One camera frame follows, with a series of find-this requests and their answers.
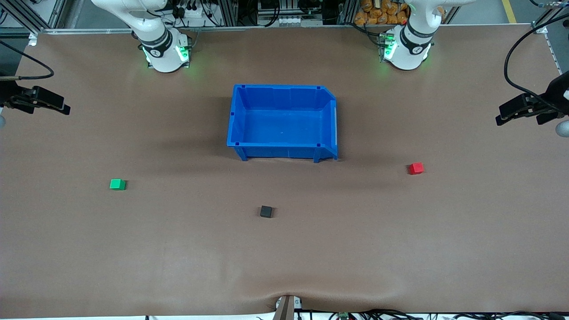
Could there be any white power strip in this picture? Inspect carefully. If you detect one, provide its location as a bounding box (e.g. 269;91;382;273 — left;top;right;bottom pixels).
171;7;212;27

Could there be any orange snack bag pile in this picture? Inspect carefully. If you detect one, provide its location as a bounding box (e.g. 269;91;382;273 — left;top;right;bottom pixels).
353;0;445;26

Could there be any blue plastic storage bin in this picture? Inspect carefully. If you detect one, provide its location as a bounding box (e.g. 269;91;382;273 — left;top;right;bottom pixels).
227;84;339;163

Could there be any brown table mat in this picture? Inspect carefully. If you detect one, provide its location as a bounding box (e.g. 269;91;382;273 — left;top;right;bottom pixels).
0;24;569;318

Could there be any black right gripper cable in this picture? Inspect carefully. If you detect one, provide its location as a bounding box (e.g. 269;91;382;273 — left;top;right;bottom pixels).
0;40;55;81

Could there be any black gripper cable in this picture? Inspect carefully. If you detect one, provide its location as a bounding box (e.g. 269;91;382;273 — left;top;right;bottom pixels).
504;20;569;114
0;40;55;81

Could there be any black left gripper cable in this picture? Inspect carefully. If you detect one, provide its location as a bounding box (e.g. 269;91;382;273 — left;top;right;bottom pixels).
504;20;569;114

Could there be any aluminium frame post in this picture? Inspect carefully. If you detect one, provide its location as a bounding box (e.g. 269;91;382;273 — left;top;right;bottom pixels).
531;4;569;34
0;0;83;34

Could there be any aluminium frame upright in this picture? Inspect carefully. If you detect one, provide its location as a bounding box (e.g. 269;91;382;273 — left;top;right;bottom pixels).
340;0;360;25
218;0;238;26

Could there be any aluminium frame rail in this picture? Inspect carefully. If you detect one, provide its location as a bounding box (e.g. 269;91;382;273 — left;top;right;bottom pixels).
38;24;547;34

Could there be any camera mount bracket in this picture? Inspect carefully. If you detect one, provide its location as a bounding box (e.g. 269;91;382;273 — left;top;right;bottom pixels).
273;294;303;320

